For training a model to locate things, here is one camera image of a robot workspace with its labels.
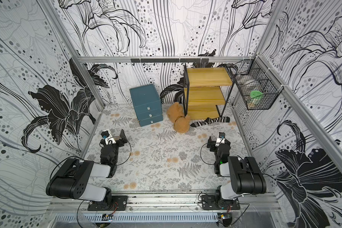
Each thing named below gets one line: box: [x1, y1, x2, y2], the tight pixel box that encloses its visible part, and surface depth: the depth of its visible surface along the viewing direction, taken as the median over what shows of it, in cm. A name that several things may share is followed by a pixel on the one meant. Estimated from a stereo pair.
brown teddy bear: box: [166, 102, 191, 134], surface depth 102 cm
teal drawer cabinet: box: [129, 83, 163, 127], surface depth 100 cm
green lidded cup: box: [247, 90, 264, 107], surface depth 81 cm
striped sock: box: [190, 116, 230, 128], surface depth 109 cm
